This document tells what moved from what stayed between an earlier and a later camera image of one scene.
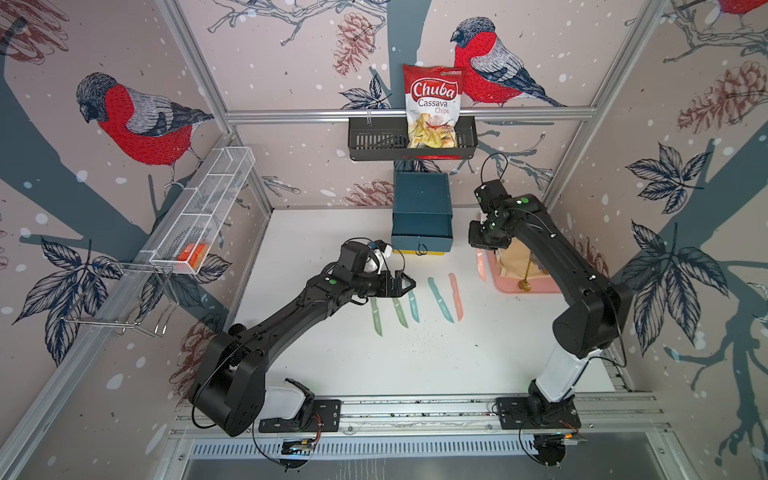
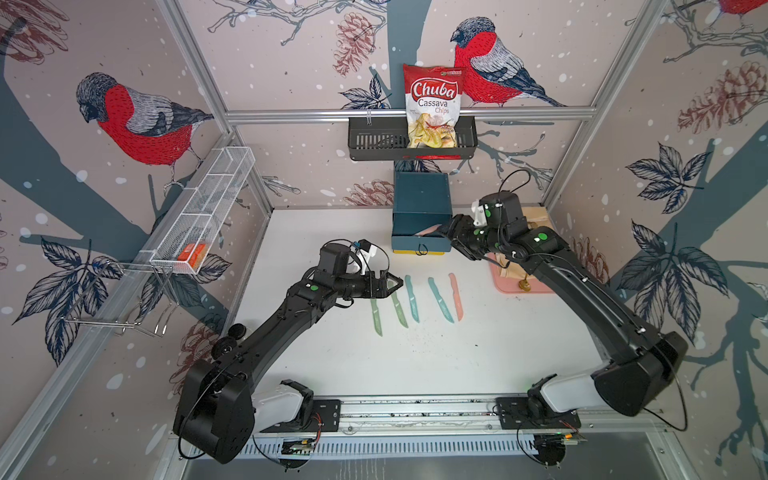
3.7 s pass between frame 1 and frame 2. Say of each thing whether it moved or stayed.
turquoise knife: stayed
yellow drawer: stayed
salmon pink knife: moved
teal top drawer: stayed
